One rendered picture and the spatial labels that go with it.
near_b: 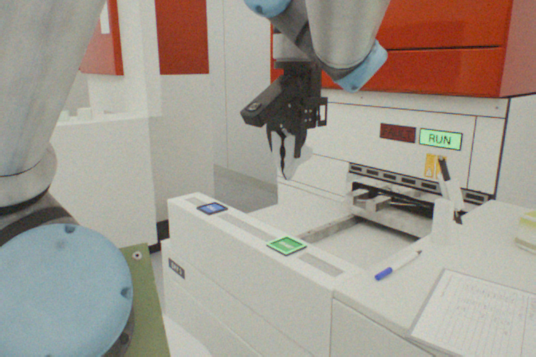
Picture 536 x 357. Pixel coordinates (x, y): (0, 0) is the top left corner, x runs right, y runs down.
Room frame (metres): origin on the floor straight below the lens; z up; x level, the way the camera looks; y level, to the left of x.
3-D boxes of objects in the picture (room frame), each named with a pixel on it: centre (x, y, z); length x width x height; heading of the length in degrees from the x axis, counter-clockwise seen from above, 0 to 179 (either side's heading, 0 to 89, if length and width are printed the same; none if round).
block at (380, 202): (1.10, -0.33, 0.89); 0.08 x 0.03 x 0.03; 131
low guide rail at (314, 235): (1.02, -0.14, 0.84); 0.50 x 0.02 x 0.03; 131
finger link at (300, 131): (0.66, -0.04, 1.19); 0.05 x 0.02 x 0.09; 41
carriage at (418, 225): (1.04, -0.38, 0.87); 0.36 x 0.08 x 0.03; 41
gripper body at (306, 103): (0.69, -0.05, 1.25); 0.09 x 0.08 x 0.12; 131
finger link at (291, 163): (0.68, -0.06, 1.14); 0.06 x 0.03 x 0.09; 131
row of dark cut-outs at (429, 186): (1.12, -0.42, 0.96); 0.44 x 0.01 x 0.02; 41
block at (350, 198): (1.16, -0.28, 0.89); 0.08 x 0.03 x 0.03; 131
